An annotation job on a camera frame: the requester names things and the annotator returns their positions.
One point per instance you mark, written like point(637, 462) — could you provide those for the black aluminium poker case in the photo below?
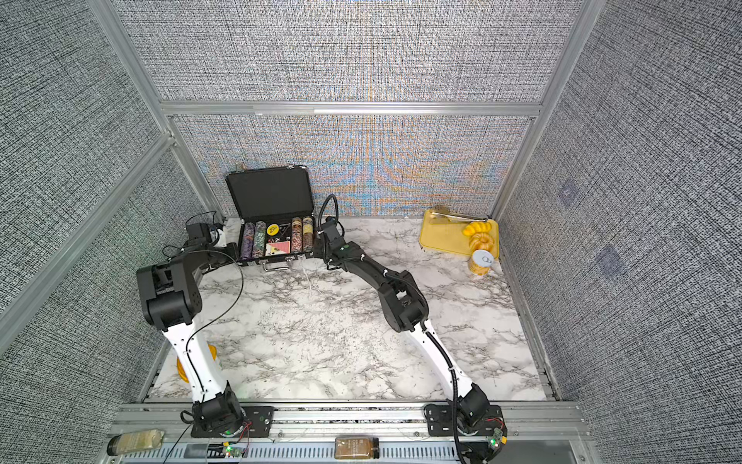
point(274, 195)

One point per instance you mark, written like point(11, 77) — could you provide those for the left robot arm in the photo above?
point(172, 303)

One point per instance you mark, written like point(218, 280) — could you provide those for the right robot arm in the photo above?
point(406, 311)

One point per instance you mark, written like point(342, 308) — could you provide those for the yellow brown poker chip row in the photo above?
point(308, 234)

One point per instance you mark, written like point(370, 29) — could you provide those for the red poker chip row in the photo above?
point(297, 235)

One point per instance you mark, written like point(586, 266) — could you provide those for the purple poker chip row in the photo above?
point(247, 241)

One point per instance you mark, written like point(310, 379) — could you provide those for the green poker chip row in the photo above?
point(259, 239)

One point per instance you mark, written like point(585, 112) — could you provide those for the red playing card deck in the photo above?
point(278, 248)

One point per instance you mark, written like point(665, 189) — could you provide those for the yellow plastic tray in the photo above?
point(448, 237)

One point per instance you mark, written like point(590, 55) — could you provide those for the metal tongs on tray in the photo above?
point(441, 217)

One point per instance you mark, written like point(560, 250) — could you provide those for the yellow labelled can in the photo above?
point(481, 262)

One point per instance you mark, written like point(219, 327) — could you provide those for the clear bottle lower left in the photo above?
point(138, 441)

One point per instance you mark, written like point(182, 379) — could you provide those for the brown bottle on rail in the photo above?
point(356, 448)

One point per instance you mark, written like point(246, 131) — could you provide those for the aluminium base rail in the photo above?
point(287, 431)

